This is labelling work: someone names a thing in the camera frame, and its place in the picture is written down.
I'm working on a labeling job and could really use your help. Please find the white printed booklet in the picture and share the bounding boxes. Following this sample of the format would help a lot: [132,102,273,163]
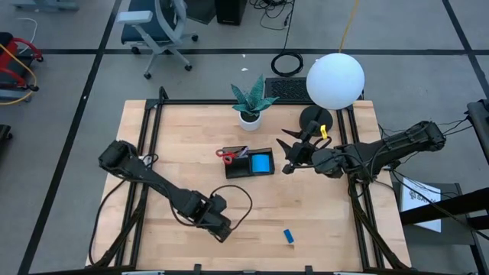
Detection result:
[399,176,442,234]

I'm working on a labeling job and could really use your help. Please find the dark grey side table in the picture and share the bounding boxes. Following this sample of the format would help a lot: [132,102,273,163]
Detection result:
[389,181,483,275]

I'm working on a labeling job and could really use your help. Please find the blue sticky note pad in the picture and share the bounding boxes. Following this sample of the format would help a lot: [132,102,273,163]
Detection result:
[251,154,271,173]

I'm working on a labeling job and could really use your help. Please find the black mesh desk organizer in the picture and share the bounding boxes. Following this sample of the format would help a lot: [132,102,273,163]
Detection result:
[220,145,276,180]

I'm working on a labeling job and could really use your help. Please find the white plant pot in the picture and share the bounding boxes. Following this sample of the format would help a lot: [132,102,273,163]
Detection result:
[238,109,263,132]

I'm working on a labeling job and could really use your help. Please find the black side equipment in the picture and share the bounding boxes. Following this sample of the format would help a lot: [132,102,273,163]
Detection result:
[465,98,489,166]

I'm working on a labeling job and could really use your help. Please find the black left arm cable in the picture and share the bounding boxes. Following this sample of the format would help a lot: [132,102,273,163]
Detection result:
[88,177,130,267]

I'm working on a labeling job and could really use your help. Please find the green striped succulent plant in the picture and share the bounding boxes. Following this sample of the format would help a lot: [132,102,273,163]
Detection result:
[230,74,280,118]

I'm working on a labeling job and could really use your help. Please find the black computer tower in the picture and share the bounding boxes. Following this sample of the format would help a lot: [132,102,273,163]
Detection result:
[213,0,248,27]

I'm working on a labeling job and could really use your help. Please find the red-handled scissors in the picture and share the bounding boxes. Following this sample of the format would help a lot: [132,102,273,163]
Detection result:
[215,146,249,166]

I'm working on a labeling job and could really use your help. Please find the coiled black cable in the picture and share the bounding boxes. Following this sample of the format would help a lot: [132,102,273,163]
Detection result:
[270,51,305,78]

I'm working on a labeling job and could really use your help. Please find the white globe table lamp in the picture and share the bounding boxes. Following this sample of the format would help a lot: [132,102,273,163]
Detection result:
[299,52,366,134]

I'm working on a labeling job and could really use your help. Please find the black metal beam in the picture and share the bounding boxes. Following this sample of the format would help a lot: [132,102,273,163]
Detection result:
[399,186,489,242]

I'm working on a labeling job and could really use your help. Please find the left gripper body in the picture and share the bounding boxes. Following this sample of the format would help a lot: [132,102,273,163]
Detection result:
[190,193,230,230]

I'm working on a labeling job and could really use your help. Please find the yellow cable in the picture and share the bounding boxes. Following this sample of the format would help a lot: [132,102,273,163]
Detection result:
[0,42,38,106]

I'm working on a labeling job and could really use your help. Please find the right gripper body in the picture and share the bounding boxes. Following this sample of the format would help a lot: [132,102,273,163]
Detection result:
[281,121,345,180]

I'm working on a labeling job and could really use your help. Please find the yellow hanging cord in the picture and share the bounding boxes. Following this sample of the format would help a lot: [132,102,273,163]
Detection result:
[338,0,361,53]

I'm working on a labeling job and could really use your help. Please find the grey and blue office chair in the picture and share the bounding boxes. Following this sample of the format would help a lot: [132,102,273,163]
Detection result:
[116,0,199,80]

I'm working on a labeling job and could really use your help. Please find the black aluminium table frame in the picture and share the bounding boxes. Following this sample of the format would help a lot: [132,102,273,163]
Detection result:
[86,86,412,275]

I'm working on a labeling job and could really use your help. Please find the black vented computer box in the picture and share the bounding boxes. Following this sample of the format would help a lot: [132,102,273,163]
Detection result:
[264,76,311,102]

